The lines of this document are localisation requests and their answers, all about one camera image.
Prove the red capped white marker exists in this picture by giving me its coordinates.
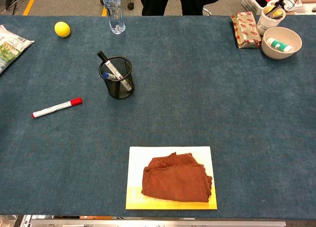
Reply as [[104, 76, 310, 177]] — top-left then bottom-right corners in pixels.
[[31, 97, 83, 118]]

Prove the printed snack bag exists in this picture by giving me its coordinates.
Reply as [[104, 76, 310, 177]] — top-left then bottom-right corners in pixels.
[[0, 24, 35, 75]]

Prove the beige bowl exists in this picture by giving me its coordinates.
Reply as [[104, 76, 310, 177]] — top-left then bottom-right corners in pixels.
[[261, 26, 303, 60]]

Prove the yellow white book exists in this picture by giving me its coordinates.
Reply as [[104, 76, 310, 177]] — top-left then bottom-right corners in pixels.
[[125, 146, 218, 210]]

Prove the black pen cup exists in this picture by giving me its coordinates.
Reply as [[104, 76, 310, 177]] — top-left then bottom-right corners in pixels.
[[98, 55, 135, 100]]

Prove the green white glue stick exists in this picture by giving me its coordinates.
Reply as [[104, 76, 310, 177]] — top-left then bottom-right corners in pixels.
[[266, 37, 295, 53]]

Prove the blue felt table cover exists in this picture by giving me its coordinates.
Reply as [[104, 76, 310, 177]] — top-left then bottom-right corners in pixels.
[[0, 14, 316, 217]]

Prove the clear glass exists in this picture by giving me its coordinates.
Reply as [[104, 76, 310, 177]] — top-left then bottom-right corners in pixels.
[[100, 0, 126, 35]]

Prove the yellow ball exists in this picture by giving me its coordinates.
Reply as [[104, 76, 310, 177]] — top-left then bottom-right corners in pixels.
[[54, 21, 71, 38]]

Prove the office chair base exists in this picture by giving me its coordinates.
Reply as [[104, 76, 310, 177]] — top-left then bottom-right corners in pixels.
[[100, 0, 136, 10]]

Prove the aluminium rail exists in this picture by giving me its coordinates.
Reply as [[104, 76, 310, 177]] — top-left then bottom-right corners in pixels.
[[29, 218, 287, 227]]

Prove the blue capped white marker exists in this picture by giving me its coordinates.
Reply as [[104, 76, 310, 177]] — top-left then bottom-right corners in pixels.
[[102, 72, 123, 81]]

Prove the white paper cup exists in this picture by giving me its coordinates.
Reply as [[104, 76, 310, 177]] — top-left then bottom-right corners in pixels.
[[257, 5, 286, 36]]

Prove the white plastic basket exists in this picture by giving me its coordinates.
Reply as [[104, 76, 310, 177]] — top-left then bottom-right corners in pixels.
[[241, 0, 282, 15]]

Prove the brown folded cloth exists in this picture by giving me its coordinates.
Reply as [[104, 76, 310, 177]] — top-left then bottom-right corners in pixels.
[[141, 151, 213, 203]]

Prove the gold red wrapped package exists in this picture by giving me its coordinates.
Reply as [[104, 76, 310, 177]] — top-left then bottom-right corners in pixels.
[[230, 11, 262, 49]]

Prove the yellow item in cup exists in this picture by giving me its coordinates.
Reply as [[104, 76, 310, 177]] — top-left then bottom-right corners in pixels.
[[264, 5, 283, 18]]

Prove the black capped white marker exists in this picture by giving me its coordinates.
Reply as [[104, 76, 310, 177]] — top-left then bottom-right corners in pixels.
[[96, 50, 133, 91]]

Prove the person in black trousers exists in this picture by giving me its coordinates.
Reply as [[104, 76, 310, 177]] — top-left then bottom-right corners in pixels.
[[138, 0, 208, 16]]

